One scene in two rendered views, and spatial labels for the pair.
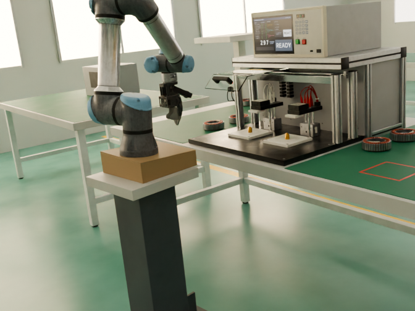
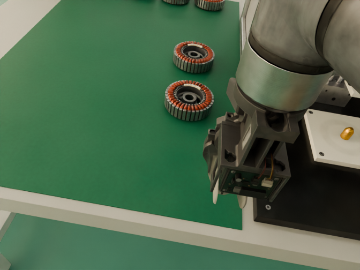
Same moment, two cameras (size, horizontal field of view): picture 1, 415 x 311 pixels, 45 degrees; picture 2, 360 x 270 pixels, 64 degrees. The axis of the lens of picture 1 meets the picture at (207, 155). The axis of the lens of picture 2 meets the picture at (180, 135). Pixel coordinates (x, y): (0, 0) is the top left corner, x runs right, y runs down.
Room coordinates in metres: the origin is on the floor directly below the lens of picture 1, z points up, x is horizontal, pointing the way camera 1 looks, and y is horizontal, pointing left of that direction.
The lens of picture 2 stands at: (2.30, 0.37, 1.20)
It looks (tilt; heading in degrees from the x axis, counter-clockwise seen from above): 47 degrees down; 306
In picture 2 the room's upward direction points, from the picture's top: 10 degrees clockwise
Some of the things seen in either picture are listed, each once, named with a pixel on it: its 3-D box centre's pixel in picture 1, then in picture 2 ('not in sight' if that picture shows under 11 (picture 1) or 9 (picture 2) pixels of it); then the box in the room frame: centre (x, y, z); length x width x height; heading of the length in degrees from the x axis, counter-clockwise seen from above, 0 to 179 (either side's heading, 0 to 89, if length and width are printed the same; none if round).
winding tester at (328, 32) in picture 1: (315, 29); not in sight; (2.36, -0.55, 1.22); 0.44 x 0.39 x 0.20; 35
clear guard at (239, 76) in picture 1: (248, 78); not in sight; (2.29, -0.22, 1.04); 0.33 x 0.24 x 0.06; 125
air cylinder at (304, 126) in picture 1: (310, 128); not in sight; (2.17, -0.47, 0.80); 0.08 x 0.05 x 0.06; 35
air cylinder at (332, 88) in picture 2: (272, 123); (332, 90); (2.37, -0.33, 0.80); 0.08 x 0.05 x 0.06; 35
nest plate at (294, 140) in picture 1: (287, 140); not in sight; (2.09, -0.35, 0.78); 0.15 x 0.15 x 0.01; 35
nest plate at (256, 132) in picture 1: (250, 133); (343, 138); (2.29, -0.21, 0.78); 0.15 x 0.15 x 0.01; 35
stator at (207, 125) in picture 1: (213, 124); (188, 99); (2.60, -0.05, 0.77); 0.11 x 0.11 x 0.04
